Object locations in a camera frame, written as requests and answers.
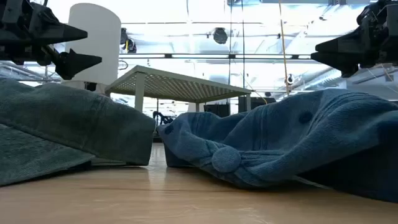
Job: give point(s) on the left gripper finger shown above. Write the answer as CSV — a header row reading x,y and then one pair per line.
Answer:
x,y
74,63
62,33

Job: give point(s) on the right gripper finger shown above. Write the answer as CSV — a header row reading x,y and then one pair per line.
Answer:
x,y
345,62
348,43

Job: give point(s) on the grey-green cotton cap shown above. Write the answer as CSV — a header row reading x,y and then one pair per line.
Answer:
x,y
62,124

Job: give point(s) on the blue denim cap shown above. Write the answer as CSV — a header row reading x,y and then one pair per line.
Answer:
x,y
280,140

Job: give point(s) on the black background robot arm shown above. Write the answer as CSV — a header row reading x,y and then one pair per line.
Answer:
x,y
161,119

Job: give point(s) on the white cylindrical lamp shade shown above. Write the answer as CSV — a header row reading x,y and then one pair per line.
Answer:
x,y
96,31

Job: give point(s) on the black monitor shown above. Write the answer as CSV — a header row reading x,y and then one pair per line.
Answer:
x,y
255,104

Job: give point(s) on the pale green perforated metal shelf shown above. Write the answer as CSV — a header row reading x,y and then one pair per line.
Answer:
x,y
174,84

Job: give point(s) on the black upright panel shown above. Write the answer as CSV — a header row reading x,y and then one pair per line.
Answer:
x,y
217,110

